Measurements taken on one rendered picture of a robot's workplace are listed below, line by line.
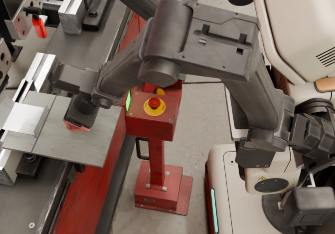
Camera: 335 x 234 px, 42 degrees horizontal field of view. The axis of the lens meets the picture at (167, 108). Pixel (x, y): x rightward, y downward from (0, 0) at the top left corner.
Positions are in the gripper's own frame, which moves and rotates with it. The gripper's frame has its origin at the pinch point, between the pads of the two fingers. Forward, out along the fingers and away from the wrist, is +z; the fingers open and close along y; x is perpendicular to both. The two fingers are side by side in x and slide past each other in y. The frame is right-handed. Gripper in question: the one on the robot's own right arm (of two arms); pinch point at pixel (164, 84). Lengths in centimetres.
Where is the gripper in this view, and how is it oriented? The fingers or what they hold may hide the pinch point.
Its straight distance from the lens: 148.7
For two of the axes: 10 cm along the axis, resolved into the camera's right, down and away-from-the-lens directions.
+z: -2.5, 5.1, 8.2
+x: -1.7, 8.1, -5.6
